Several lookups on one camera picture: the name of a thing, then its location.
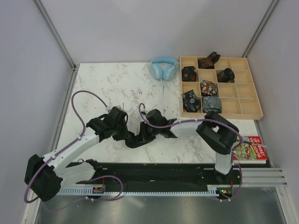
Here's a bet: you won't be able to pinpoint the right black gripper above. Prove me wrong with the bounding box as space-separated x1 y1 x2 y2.
136 121 161 143

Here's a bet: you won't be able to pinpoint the dark blue striped tie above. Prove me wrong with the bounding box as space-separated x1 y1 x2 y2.
125 132 149 148

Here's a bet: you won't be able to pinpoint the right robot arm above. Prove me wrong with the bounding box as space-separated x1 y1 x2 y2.
138 103 243 184

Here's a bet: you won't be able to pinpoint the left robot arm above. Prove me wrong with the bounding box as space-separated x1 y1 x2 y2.
24 106 128 202

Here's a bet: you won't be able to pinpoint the blue hexagon rolled tie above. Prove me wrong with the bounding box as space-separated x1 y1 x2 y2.
182 90 201 112

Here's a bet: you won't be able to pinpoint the light blue headphones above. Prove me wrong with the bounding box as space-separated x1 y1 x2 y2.
149 57 178 81

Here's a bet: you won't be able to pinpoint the grey blue rolled tie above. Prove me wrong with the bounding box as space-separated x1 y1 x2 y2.
202 96 222 113

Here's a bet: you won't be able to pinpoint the black orange-dotted rolled tie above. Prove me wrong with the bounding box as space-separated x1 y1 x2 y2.
181 66 197 82

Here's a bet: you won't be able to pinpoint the colourful patchwork rolled tie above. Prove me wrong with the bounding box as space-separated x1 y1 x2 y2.
200 80 218 97

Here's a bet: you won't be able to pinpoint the brown rolled tie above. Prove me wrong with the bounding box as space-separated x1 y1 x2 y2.
198 52 220 69

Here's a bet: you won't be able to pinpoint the wooden compartment tray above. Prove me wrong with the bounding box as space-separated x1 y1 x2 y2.
179 56 263 120

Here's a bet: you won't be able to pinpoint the dark glossy rolled tie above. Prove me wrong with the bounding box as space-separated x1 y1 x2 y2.
217 68 235 83

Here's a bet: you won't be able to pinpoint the red children's book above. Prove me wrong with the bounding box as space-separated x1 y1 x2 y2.
234 136 268 164

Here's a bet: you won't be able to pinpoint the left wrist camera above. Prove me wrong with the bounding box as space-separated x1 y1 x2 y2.
116 105 125 112

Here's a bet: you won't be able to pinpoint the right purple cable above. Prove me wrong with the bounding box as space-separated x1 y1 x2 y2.
139 103 245 203

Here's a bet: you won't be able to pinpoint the purple cable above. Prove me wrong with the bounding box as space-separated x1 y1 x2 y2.
139 103 245 203
23 90 124 212

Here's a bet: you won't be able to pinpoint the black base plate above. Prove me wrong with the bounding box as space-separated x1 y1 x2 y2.
74 162 243 194

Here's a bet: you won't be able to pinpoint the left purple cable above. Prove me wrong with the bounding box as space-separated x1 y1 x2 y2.
23 90 124 212

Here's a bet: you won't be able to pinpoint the white slotted cable duct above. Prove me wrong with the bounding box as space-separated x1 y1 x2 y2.
56 184 242 196

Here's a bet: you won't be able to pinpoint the aluminium rail frame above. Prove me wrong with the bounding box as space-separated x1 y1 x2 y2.
22 67 288 224

